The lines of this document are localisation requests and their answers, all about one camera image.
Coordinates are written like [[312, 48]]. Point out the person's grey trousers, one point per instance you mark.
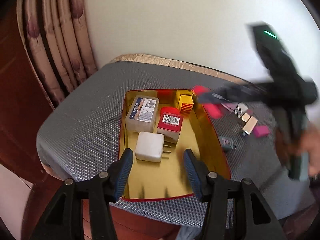
[[186, 233]]

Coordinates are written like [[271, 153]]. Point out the brown wooden door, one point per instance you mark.
[[15, 105]]

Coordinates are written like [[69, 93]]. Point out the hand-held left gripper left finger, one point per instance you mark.
[[123, 172]]

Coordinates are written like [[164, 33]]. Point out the short gold metal case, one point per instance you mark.
[[246, 117]]

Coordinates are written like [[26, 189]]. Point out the small white striped box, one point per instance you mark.
[[240, 110]]

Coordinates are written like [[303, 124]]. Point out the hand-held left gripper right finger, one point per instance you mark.
[[192, 175]]

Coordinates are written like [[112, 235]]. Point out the white charger plug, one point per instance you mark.
[[148, 146]]

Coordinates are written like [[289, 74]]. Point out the red tin box gold inside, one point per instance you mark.
[[160, 177]]

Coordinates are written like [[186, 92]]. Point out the beige printed curtain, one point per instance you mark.
[[62, 42]]

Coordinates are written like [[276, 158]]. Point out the teal round tin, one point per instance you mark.
[[226, 142]]

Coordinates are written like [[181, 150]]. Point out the person's right hand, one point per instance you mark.
[[312, 145]]

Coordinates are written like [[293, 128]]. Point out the grey mesh mat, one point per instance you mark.
[[82, 130]]

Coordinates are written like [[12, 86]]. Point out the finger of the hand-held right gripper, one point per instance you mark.
[[225, 95]]

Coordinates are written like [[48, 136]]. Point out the red label carton box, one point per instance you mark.
[[170, 135]]

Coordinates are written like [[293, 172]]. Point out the long gold metal case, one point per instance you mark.
[[250, 125]]

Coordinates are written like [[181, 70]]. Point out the clear plastic box with label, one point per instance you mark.
[[135, 122]]

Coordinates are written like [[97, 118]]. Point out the pink box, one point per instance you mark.
[[261, 131]]

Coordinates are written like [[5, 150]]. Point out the yellow striped box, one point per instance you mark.
[[186, 102]]

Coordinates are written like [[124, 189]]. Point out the clear case with pink insert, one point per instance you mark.
[[228, 107]]

